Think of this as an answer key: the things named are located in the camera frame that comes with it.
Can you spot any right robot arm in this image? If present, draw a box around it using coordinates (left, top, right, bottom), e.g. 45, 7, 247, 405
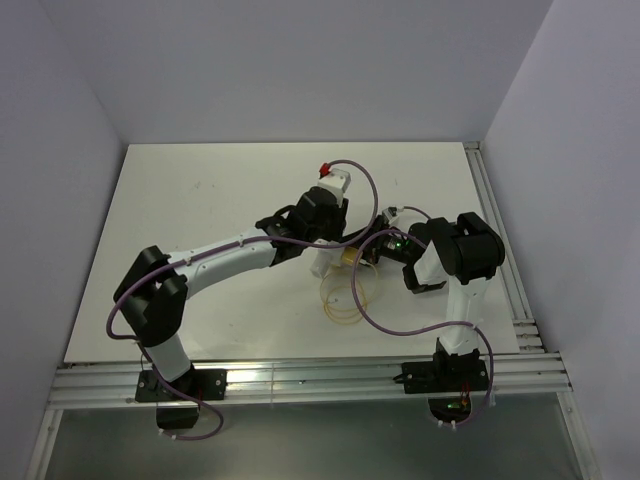
341, 212, 506, 390

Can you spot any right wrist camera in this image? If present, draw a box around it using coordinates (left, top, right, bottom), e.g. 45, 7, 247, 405
381, 206, 404, 226

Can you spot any white USB charger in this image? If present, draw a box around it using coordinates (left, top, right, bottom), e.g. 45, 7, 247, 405
310, 239, 344, 279

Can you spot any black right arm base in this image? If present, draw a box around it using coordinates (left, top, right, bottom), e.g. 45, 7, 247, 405
393, 361, 489, 394

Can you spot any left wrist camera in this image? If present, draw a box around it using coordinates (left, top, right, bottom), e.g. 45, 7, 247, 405
317, 163, 351, 196

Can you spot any aluminium rail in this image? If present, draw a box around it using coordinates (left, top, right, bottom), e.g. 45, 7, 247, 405
46, 353, 573, 410
463, 142, 546, 354

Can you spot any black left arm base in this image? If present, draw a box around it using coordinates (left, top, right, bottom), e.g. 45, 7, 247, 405
135, 369, 227, 403

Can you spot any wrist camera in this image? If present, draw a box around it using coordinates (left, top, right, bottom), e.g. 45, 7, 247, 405
381, 206, 404, 226
317, 163, 351, 196

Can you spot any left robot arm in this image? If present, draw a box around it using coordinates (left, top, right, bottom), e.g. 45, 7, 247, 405
113, 184, 348, 399

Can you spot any aluminium right rail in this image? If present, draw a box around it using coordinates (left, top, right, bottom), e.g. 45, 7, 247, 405
463, 142, 546, 354

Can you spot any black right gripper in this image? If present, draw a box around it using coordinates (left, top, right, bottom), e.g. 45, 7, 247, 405
340, 215, 414, 267

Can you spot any aluminium front rail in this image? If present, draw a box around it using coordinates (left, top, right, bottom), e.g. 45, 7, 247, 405
46, 353, 573, 410

